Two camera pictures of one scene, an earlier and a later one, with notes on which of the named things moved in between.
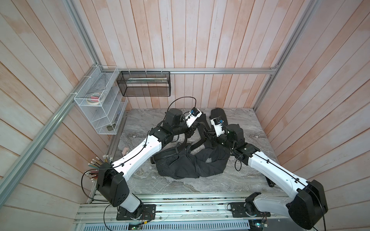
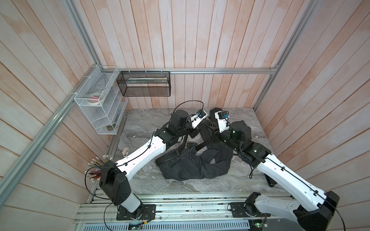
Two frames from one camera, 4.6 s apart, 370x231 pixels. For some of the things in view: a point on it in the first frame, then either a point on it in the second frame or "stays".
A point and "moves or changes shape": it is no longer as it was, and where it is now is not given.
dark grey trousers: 181,161 moves or changes shape
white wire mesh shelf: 103,99 stays
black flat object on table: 270,183 stays
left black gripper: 191,129 stays
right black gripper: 215,139 stays
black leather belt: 200,141 to 181,145
